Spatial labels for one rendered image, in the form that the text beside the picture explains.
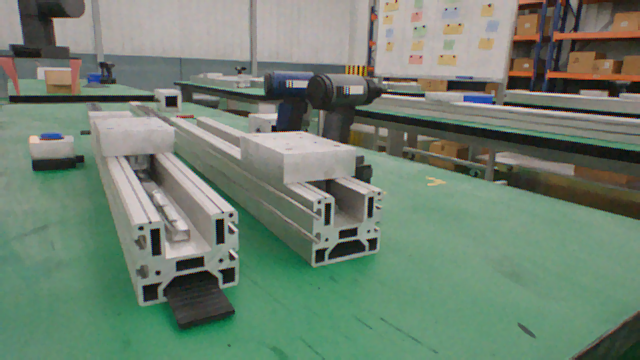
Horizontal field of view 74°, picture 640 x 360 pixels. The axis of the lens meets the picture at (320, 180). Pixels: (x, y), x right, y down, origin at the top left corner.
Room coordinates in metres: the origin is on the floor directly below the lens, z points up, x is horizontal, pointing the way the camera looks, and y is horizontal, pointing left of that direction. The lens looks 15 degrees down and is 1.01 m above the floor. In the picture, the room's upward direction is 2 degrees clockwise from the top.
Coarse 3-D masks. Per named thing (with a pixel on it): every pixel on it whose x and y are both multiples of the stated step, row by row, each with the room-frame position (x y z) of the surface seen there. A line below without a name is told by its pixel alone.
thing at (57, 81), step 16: (48, 80) 2.85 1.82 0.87; (64, 80) 2.90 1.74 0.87; (432, 80) 5.25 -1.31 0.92; (240, 112) 5.14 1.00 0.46; (432, 144) 4.72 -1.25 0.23; (448, 144) 4.58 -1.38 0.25; (464, 144) 4.49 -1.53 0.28; (432, 160) 4.70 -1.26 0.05; (464, 160) 4.51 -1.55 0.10; (480, 160) 4.66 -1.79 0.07; (592, 176) 3.41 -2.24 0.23; (608, 176) 3.30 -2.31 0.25; (624, 176) 3.21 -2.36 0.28
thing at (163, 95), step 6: (162, 90) 2.12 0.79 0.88; (162, 96) 2.02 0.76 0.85; (168, 96) 2.06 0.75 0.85; (174, 96) 2.07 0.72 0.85; (180, 96) 2.06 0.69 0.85; (162, 102) 2.02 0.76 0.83; (168, 102) 2.05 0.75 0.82; (174, 102) 2.07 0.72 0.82; (180, 102) 2.06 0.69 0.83; (162, 108) 2.02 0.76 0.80; (168, 108) 2.04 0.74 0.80; (174, 108) 2.05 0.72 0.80; (180, 108) 2.06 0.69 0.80
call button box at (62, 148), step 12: (36, 144) 0.86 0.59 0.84; (48, 144) 0.87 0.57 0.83; (60, 144) 0.88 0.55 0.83; (72, 144) 0.89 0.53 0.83; (36, 156) 0.85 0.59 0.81; (48, 156) 0.87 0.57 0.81; (60, 156) 0.88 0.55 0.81; (72, 156) 0.89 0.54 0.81; (36, 168) 0.85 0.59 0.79; (48, 168) 0.86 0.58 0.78; (60, 168) 0.88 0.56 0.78
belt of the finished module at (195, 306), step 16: (208, 272) 0.42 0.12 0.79; (176, 288) 0.38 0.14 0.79; (192, 288) 0.38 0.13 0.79; (208, 288) 0.38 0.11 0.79; (176, 304) 0.35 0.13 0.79; (192, 304) 0.35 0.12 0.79; (208, 304) 0.35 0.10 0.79; (224, 304) 0.36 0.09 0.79; (176, 320) 0.33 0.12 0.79; (192, 320) 0.33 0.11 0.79; (208, 320) 0.33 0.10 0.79
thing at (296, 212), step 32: (192, 128) 0.96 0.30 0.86; (224, 128) 0.98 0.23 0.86; (192, 160) 0.94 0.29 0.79; (224, 160) 0.74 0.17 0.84; (256, 192) 0.61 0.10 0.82; (288, 192) 0.51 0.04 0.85; (320, 192) 0.49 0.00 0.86; (352, 192) 0.52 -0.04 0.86; (288, 224) 0.51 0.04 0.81; (320, 224) 0.46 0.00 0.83; (352, 224) 0.49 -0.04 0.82; (320, 256) 0.48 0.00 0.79; (352, 256) 0.49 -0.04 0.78
